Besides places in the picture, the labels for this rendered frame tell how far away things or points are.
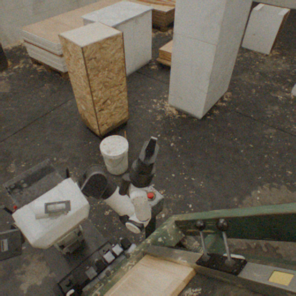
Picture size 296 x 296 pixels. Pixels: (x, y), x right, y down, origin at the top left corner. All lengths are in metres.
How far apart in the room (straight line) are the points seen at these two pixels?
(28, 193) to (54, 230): 0.18
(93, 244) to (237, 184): 1.63
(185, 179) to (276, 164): 1.12
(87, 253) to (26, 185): 1.24
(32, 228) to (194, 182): 1.98
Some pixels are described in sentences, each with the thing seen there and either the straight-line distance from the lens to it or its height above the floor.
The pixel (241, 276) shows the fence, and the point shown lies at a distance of 0.71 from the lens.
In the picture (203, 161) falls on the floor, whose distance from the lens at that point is 2.90.
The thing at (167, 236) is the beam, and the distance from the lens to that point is 1.41.
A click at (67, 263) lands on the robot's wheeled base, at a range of 2.21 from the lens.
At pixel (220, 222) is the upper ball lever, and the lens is 0.72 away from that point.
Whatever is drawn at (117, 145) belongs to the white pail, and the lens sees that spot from 2.53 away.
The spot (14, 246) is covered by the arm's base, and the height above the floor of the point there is 1.33.
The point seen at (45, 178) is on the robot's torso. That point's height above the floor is 1.39.
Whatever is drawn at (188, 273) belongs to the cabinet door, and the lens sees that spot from 0.92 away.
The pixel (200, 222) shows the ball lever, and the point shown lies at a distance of 0.82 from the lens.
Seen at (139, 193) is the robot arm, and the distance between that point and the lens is 0.89.
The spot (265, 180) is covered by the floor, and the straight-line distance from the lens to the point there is 2.96.
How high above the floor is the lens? 2.19
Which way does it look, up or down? 47 degrees down
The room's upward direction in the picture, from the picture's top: straight up
